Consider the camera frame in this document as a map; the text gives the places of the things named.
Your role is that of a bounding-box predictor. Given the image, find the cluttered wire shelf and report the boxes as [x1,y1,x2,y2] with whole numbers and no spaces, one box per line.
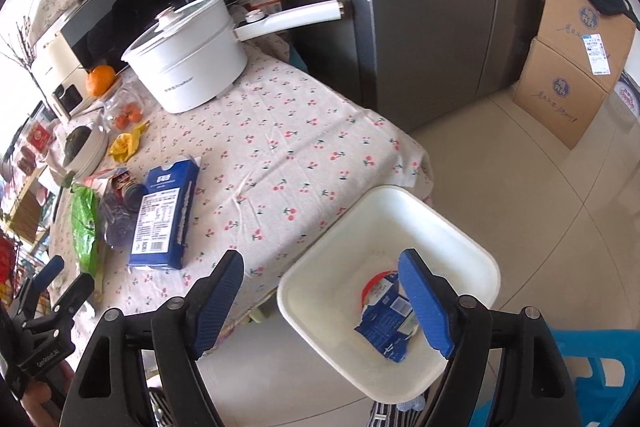
[0,157,66,288]

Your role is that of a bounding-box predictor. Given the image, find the large orange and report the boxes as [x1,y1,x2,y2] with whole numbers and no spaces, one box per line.
[85,64,118,98]

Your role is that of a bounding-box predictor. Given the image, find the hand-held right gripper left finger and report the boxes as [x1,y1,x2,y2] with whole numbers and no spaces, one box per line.
[62,250,246,427]

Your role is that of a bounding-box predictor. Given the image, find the clear plastic bottle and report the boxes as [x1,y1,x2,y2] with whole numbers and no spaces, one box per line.
[100,192,138,250]

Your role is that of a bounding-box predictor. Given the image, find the red white wrapper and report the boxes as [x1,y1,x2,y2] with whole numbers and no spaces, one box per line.
[82,166,123,188]

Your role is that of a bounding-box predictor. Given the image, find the white bowl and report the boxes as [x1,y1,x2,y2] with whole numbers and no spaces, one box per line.
[62,124,108,172]

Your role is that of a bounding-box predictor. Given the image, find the glass jar of dried food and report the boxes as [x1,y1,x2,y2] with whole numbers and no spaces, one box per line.
[15,144,41,172]

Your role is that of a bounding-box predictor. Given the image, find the green plastic bag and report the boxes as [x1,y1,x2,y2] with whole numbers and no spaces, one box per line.
[70,184,101,278]

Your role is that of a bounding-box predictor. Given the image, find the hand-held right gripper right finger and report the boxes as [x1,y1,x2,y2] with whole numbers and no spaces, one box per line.
[397,249,583,427]

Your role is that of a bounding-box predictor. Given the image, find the person's left hand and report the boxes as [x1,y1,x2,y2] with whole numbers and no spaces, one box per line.
[21,358,77,427]

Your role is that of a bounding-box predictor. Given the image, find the yellow snack wrapper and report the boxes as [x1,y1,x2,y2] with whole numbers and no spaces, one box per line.
[109,121,151,160]

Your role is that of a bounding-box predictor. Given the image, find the crushed blue carton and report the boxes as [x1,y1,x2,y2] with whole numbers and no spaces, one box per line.
[354,271,426,363]

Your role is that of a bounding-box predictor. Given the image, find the cherry print tablecloth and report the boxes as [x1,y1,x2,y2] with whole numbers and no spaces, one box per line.
[47,32,436,338]

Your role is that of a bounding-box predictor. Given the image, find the blue plastic stool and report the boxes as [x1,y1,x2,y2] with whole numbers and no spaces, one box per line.
[472,329,640,427]

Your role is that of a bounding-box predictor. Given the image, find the dry branches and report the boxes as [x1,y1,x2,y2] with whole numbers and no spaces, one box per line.
[0,14,51,108]

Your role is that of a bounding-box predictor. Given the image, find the white plastic bin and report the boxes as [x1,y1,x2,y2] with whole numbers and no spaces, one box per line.
[276,186,502,404]

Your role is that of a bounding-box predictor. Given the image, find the clear glass jar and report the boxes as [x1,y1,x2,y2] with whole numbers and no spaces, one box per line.
[102,84,151,130]

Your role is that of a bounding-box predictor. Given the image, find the red cartoon drink can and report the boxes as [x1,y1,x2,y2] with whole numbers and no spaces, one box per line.
[107,169,147,212]

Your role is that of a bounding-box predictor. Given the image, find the grey refrigerator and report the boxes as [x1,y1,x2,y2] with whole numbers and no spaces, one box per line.
[250,0,556,132]

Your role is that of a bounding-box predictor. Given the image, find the striped clothing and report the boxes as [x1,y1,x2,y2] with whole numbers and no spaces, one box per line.
[365,399,436,427]

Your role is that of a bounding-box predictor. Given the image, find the green pumpkin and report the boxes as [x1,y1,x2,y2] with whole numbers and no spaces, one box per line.
[64,126,93,158]

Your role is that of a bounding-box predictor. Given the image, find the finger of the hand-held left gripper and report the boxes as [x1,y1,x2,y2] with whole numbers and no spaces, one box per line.
[11,256,66,315]
[30,273,96,333]

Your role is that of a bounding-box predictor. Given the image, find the blue milk carton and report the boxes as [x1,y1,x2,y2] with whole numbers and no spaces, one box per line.
[127,157,201,270]

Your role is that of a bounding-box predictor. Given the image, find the red label jar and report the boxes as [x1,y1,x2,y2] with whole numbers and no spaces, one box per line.
[25,122,56,158]

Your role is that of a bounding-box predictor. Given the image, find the white plate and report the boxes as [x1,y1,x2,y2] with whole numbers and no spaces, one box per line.
[65,134,110,181]

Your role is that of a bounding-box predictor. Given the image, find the small orange white carton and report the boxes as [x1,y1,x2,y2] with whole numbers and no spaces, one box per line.
[240,0,282,15]

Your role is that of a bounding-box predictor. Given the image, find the cardboard box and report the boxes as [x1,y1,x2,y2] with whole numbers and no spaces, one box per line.
[512,38,611,150]
[537,0,638,92]

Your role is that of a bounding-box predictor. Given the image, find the white electric pot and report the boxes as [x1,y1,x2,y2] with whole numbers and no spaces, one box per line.
[121,0,346,114]

